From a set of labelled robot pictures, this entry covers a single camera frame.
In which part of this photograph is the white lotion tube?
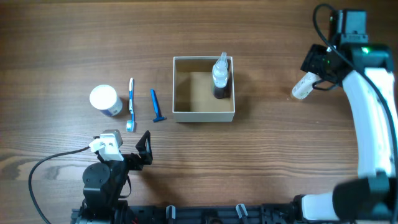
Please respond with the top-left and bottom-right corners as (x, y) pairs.
(291, 72), (320, 100)

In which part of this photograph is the white cotton swab tub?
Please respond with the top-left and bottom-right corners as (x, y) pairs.
(89, 85), (123, 116)

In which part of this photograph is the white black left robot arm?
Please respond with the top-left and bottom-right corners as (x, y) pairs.
(71, 129), (153, 224)

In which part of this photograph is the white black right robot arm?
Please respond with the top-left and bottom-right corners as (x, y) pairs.
(289, 9), (397, 223)

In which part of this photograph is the blue white toothbrush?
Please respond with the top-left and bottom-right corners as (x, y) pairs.
(126, 78), (136, 132)

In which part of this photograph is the blue disposable razor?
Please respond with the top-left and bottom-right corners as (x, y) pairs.
(150, 89), (166, 123)

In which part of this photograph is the beige open cardboard box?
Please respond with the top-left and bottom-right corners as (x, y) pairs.
(172, 56), (236, 123)

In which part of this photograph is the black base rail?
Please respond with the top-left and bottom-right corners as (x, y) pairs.
(71, 203), (298, 224)

